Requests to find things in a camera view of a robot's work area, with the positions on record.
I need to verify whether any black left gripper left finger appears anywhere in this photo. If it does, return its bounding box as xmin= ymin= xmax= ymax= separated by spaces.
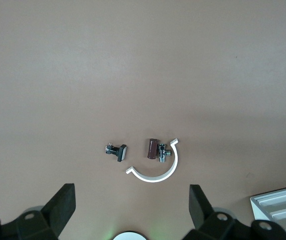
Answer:
xmin=16 ymin=183 xmax=77 ymax=240

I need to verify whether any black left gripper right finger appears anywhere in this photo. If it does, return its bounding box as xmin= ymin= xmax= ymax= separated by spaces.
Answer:
xmin=182 ymin=184 xmax=252 ymax=240

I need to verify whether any white drawer cabinet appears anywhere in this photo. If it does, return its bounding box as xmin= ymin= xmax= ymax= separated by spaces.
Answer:
xmin=249 ymin=184 xmax=286 ymax=240

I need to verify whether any white semicircular pipe clamp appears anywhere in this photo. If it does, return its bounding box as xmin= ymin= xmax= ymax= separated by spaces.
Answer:
xmin=125 ymin=138 xmax=180 ymax=183

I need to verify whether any chrome valve fitting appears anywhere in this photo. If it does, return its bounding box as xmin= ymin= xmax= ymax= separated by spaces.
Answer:
xmin=157 ymin=143 xmax=173 ymax=163

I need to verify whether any brown cylindrical part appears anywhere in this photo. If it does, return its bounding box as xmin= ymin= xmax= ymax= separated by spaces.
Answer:
xmin=146 ymin=138 xmax=160 ymax=160

